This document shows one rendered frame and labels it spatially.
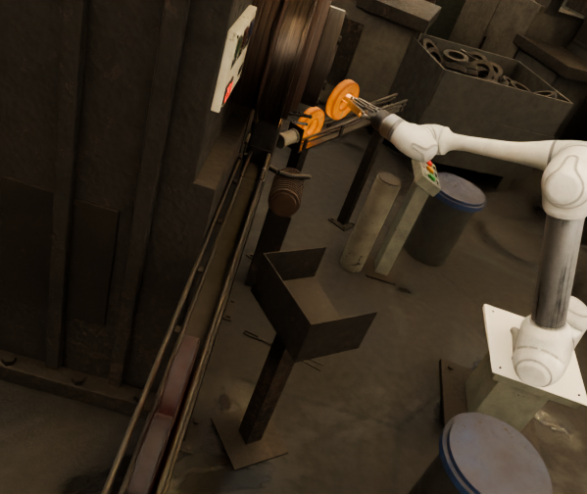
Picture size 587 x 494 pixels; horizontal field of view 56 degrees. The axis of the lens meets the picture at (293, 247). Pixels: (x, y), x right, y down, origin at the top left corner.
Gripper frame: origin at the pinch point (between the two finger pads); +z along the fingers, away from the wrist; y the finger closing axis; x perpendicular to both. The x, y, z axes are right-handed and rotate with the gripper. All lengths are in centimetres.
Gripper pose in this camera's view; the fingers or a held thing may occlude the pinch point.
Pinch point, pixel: (344, 95)
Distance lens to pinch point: 217.9
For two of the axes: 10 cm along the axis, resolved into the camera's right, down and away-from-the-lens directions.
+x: 3.2, -7.5, -5.8
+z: -7.1, -6.0, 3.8
